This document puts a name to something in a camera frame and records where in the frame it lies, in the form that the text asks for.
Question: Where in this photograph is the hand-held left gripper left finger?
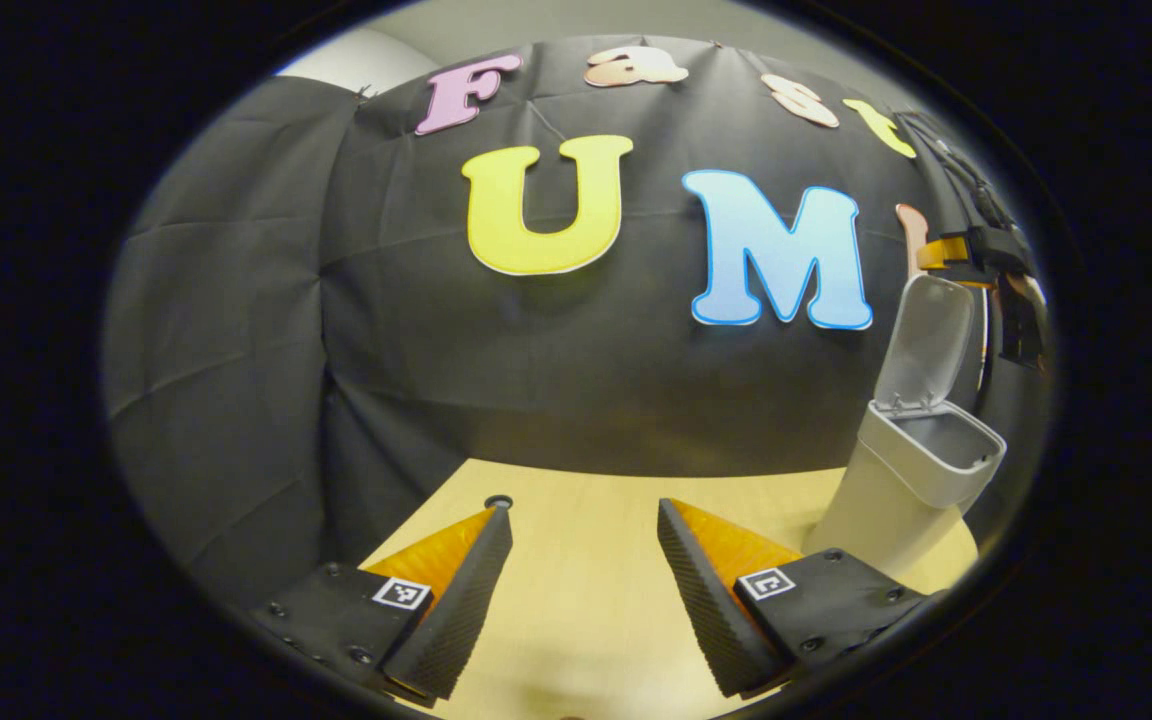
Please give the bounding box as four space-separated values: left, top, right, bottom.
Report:
254 500 515 701

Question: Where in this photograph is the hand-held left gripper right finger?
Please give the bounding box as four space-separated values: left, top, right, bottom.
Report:
656 498 942 699

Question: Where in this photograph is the white desktop garbage bin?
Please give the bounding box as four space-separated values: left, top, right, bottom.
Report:
804 274 1007 581

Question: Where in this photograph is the wooden desktop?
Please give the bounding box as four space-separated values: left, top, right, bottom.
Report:
361 458 979 720

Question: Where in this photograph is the black backdrop cloth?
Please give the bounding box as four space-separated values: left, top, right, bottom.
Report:
101 35 1052 611

